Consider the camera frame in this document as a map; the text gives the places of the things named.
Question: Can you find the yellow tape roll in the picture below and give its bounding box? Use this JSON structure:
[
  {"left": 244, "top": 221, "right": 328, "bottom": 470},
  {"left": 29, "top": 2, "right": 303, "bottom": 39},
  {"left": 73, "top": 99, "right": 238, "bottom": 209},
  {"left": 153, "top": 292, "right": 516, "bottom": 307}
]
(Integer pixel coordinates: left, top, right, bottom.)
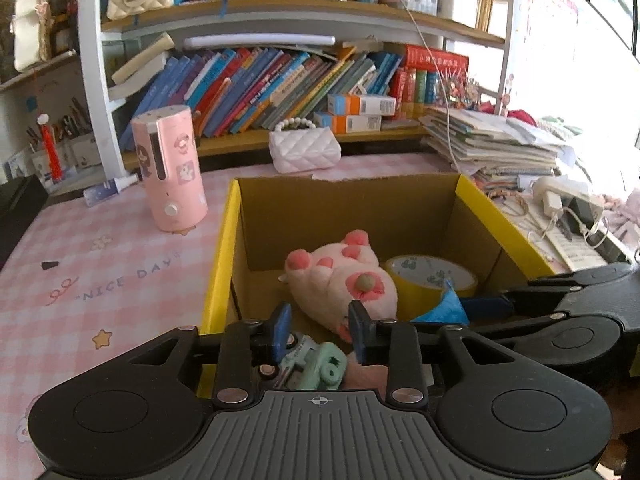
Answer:
[{"left": 385, "top": 255, "right": 479, "bottom": 321}]

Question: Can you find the row of leaning books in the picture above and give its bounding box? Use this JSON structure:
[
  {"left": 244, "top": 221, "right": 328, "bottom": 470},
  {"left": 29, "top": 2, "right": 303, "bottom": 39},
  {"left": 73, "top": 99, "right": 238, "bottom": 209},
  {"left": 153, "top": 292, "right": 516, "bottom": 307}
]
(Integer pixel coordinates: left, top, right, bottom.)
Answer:
[{"left": 117, "top": 47, "right": 406, "bottom": 151}]

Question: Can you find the pink checked tablecloth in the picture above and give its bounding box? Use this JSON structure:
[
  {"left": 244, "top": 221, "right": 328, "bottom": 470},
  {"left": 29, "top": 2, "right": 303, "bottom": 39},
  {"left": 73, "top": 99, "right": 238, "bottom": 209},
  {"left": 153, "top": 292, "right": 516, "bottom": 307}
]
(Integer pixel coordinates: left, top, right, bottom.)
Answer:
[{"left": 0, "top": 152, "right": 466, "bottom": 480}]

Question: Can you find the large pink pig plush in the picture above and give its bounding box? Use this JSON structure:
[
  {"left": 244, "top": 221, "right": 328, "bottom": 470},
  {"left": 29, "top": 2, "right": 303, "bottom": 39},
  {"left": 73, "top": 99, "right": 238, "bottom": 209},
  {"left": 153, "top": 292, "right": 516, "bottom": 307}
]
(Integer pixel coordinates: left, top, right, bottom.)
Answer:
[{"left": 284, "top": 230, "right": 399, "bottom": 343}]

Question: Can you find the stack of paper booklets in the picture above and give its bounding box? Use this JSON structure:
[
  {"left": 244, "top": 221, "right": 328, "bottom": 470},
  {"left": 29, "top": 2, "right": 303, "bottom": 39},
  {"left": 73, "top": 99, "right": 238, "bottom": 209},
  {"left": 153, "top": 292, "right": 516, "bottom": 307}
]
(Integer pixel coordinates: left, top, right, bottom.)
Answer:
[{"left": 419, "top": 107, "right": 576, "bottom": 181}]

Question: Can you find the white wooden bookshelf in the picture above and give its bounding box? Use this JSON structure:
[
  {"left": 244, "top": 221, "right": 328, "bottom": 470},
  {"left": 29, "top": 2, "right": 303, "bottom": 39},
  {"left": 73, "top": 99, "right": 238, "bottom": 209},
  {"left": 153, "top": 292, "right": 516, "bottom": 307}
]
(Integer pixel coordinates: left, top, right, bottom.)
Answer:
[{"left": 77, "top": 0, "right": 516, "bottom": 176}]

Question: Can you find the small toy camera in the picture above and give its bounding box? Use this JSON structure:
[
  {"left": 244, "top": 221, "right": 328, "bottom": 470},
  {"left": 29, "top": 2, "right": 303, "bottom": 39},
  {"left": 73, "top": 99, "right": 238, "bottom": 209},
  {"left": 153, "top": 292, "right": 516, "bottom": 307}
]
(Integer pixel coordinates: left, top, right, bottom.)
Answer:
[{"left": 260, "top": 332, "right": 348, "bottom": 391}]

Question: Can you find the red boxed book set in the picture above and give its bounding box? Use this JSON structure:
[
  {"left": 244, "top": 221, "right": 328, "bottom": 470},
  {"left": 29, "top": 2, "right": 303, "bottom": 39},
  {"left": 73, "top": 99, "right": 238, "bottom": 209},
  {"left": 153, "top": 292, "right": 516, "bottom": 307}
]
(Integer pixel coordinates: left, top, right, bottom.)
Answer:
[{"left": 390, "top": 45, "right": 471, "bottom": 106}]

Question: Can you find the white cable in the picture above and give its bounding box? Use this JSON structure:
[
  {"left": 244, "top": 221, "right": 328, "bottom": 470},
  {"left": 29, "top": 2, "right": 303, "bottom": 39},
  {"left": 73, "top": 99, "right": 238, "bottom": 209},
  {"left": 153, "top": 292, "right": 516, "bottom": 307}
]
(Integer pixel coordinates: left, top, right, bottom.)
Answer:
[{"left": 380, "top": 0, "right": 461, "bottom": 171}]

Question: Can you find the white pen holder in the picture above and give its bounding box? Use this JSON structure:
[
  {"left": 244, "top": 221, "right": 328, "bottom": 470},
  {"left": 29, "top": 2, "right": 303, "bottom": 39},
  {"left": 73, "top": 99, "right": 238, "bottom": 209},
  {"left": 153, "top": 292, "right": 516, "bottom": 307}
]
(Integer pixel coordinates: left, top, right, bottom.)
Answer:
[
  {"left": 67, "top": 132, "right": 103, "bottom": 168},
  {"left": 31, "top": 147, "right": 61, "bottom": 181}
]

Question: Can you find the cream lying book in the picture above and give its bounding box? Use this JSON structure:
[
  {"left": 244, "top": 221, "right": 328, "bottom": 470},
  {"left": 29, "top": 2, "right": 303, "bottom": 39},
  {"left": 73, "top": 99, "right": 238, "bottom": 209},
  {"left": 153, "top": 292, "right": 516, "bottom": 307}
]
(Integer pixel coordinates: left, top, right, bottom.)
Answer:
[{"left": 111, "top": 32, "right": 176, "bottom": 86}]

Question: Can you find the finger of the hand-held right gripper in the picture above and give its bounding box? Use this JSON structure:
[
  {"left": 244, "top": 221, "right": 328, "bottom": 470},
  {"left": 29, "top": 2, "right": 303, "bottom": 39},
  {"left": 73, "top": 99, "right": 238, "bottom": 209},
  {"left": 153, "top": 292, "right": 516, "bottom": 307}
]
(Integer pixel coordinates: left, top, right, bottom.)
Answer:
[
  {"left": 411, "top": 311, "right": 571, "bottom": 343},
  {"left": 459, "top": 262, "right": 635, "bottom": 320}
]

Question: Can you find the orange and white carton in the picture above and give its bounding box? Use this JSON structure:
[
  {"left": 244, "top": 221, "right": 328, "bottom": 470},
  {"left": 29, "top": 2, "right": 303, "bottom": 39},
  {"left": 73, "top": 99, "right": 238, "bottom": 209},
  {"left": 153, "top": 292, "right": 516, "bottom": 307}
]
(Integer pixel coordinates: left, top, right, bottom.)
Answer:
[
  {"left": 314, "top": 112, "right": 382, "bottom": 134},
  {"left": 327, "top": 93, "right": 397, "bottom": 117}
]

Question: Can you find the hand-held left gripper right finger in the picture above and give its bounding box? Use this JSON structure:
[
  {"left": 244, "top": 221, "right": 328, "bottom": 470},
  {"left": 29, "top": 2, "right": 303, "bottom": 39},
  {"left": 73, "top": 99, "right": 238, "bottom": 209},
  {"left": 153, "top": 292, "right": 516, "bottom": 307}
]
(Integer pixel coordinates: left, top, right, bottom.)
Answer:
[{"left": 348, "top": 300, "right": 508, "bottom": 409}]

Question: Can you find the printed paper sheet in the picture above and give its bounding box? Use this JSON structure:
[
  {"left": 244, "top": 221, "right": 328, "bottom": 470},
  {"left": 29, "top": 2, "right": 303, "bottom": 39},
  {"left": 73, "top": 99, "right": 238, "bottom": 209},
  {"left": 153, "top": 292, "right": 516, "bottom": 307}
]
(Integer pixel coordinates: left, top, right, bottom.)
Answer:
[{"left": 540, "top": 220, "right": 608, "bottom": 271}]

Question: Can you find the wall poster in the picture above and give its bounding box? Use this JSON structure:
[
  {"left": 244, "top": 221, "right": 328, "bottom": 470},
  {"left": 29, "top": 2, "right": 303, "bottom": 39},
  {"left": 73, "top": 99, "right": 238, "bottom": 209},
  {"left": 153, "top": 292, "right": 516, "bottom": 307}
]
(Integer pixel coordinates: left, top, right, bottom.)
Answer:
[{"left": 520, "top": 0, "right": 581, "bottom": 106}]

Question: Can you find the pink fluffy cloth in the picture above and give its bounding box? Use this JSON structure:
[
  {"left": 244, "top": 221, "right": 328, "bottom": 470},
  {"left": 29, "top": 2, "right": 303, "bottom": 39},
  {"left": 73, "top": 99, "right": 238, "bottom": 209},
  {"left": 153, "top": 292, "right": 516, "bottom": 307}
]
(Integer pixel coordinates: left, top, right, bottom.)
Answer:
[{"left": 602, "top": 195, "right": 640, "bottom": 241}]

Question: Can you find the white quilted purse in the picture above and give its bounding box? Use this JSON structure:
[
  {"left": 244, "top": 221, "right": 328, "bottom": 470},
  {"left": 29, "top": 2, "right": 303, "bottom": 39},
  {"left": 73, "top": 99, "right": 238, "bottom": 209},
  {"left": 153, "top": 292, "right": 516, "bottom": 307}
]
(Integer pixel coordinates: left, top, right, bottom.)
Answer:
[{"left": 269, "top": 117, "right": 342, "bottom": 173}]

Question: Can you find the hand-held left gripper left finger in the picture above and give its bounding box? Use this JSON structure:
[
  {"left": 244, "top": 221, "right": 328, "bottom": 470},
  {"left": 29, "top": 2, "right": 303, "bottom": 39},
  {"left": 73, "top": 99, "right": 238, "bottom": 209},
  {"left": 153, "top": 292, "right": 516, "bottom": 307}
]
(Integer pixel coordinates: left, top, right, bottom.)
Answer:
[{"left": 127, "top": 304, "right": 292, "bottom": 409}]

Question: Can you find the cream cloth bag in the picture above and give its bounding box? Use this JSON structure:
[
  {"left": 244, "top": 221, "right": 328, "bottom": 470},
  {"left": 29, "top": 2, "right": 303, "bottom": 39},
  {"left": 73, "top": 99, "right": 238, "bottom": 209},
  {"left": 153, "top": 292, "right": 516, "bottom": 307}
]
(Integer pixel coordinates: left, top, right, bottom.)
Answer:
[{"left": 12, "top": 0, "right": 55, "bottom": 73}]

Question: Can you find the pink cylindrical humidifier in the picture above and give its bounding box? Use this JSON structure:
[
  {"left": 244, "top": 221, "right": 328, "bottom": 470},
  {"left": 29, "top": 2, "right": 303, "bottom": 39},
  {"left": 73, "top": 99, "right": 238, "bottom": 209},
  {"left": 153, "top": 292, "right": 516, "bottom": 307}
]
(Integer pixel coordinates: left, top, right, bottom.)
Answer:
[{"left": 131, "top": 105, "right": 208, "bottom": 233}]

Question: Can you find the blue packet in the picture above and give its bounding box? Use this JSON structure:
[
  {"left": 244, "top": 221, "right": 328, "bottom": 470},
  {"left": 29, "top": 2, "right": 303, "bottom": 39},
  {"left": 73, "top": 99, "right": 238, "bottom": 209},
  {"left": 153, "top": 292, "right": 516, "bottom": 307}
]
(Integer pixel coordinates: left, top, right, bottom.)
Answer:
[{"left": 410, "top": 280, "right": 471, "bottom": 325}]

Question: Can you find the white power strip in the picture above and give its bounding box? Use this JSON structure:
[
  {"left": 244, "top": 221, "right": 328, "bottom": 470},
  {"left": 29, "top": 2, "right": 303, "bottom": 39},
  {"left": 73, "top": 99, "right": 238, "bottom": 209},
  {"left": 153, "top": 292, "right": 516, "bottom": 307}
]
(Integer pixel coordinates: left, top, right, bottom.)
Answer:
[{"left": 531, "top": 176, "right": 606, "bottom": 221}]

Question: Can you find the black flat case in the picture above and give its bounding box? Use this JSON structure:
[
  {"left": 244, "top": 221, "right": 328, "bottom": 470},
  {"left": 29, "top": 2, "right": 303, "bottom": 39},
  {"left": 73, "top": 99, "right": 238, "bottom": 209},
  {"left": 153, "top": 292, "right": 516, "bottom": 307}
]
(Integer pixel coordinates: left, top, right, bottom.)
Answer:
[{"left": 0, "top": 175, "right": 49, "bottom": 271}]

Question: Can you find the yellow cardboard box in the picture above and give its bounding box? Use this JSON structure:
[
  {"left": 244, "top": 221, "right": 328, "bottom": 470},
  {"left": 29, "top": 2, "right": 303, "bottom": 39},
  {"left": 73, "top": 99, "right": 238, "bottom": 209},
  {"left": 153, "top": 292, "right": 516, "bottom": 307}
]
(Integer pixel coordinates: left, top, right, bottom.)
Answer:
[{"left": 200, "top": 174, "right": 556, "bottom": 401}]

